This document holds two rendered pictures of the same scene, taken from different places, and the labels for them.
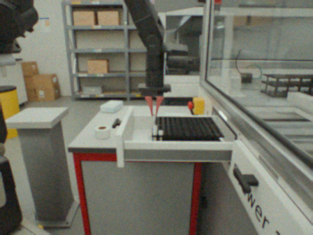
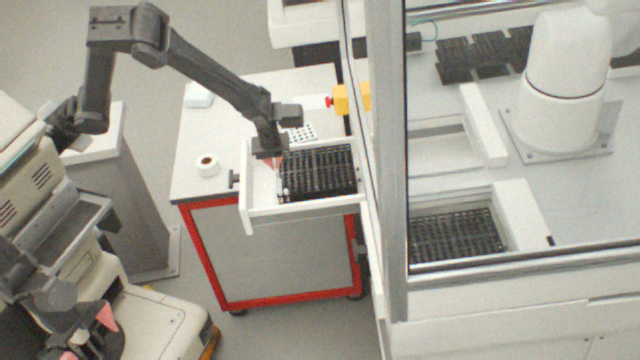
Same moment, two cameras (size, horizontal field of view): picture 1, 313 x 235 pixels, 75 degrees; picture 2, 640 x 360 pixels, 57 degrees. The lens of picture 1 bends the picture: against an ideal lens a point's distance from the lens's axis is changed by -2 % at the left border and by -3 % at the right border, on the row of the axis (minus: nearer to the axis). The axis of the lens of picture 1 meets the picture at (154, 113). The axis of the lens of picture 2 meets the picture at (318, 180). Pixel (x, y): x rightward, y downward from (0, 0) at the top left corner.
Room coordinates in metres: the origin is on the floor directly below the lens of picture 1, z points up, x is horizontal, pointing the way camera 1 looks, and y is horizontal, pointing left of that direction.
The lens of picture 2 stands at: (-0.55, -0.13, 2.06)
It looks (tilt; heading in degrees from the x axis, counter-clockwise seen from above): 45 degrees down; 1
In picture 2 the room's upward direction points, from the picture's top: 10 degrees counter-clockwise
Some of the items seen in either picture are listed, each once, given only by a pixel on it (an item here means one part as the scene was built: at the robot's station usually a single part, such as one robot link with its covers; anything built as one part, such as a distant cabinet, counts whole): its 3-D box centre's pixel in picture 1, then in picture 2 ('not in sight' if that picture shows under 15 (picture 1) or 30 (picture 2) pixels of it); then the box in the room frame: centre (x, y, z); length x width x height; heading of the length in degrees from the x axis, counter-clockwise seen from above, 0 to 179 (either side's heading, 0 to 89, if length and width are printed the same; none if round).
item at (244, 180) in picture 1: (246, 180); (360, 250); (0.35, -0.19, 0.91); 0.07 x 0.04 x 0.01; 178
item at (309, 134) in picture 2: not in sight; (297, 138); (0.95, -0.06, 0.78); 0.12 x 0.08 x 0.04; 101
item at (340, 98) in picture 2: (198, 105); (339, 100); (1.00, -0.22, 0.88); 0.07 x 0.05 x 0.07; 178
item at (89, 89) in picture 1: (93, 89); not in sight; (4.59, 1.36, 0.22); 0.40 x 0.30 x 0.17; 92
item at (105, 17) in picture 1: (109, 19); not in sight; (4.61, 0.92, 1.66); 0.41 x 0.32 x 0.28; 92
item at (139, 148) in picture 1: (186, 134); (319, 177); (0.67, -0.11, 0.86); 0.40 x 0.26 x 0.06; 88
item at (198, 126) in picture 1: (184, 133); (316, 176); (0.67, -0.10, 0.87); 0.22 x 0.18 x 0.06; 88
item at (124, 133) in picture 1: (127, 131); (247, 185); (0.68, 0.10, 0.87); 0.29 x 0.02 x 0.11; 178
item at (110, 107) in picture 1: (112, 106); (201, 91); (1.30, 0.28, 0.78); 0.15 x 0.10 x 0.04; 165
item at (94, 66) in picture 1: (98, 66); not in sight; (4.61, 1.21, 0.72); 0.41 x 0.32 x 0.28; 92
